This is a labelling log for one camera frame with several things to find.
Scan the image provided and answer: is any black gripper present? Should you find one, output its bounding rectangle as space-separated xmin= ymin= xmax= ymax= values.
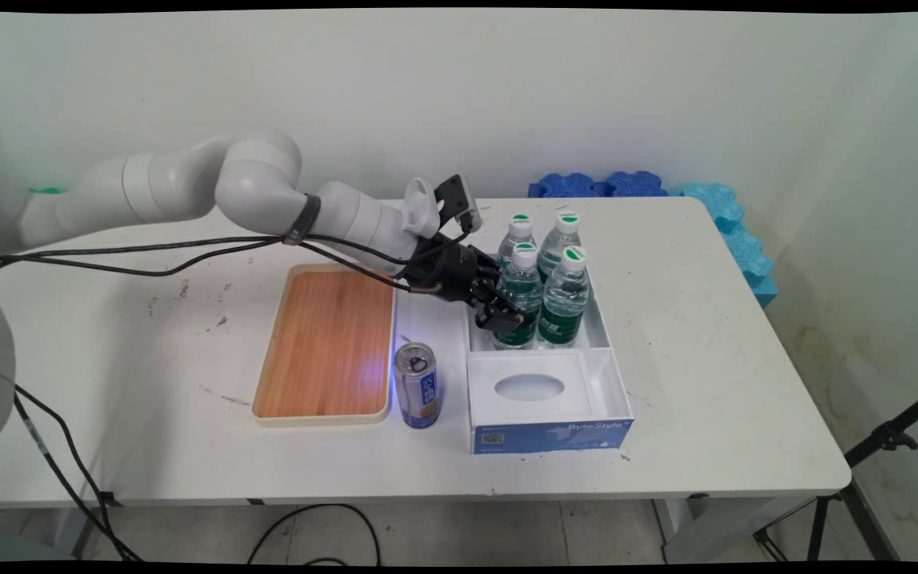
xmin=405 ymin=236 xmax=526 ymax=334

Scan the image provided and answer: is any clear water bottle green label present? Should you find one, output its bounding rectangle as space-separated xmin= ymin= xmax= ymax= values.
xmin=537 ymin=246 xmax=592 ymax=349
xmin=537 ymin=210 xmax=584 ymax=288
xmin=496 ymin=214 xmax=538 ymax=268
xmin=492 ymin=243 xmax=544 ymax=351

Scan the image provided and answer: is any white insert with oval hole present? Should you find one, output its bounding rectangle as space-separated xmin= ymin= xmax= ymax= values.
xmin=467 ymin=351 xmax=595 ymax=429

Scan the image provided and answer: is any purple drink can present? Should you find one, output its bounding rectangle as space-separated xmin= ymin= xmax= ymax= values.
xmin=394 ymin=342 xmax=440 ymax=430

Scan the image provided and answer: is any dark blue foam mat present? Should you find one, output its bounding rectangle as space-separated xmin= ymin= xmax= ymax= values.
xmin=528 ymin=173 xmax=608 ymax=199
xmin=602 ymin=171 xmax=672 ymax=199

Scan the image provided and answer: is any blue white cardboard box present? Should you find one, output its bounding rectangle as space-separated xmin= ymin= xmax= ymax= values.
xmin=463 ymin=251 xmax=636 ymax=456

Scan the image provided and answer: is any wooden tray cream rim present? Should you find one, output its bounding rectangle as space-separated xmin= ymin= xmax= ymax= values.
xmin=252 ymin=263 xmax=398 ymax=428

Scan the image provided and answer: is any light blue foam mat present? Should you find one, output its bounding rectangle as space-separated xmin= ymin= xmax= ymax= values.
xmin=669 ymin=183 xmax=779 ymax=309

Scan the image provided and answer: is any black tripod stand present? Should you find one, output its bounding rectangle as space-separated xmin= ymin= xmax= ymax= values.
xmin=753 ymin=383 xmax=918 ymax=564

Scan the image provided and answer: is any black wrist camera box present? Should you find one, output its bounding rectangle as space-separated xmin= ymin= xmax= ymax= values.
xmin=433 ymin=175 xmax=483 ymax=234

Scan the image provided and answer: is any black floor cable loop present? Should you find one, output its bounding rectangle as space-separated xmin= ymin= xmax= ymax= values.
xmin=247 ymin=503 xmax=383 ymax=567

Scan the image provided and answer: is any white table leg frame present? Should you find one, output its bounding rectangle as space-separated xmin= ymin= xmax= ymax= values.
xmin=653 ymin=496 xmax=817 ymax=564

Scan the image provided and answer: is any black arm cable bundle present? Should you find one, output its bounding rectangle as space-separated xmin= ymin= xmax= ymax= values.
xmin=0 ymin=212 xmax=430 ymax=296

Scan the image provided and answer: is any black hanging cable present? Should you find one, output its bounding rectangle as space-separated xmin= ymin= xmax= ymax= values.
xmin=13 ymin=395 xmax=121 ymax=562
xmin=14 ymin=384 xmax=143 ymax=564

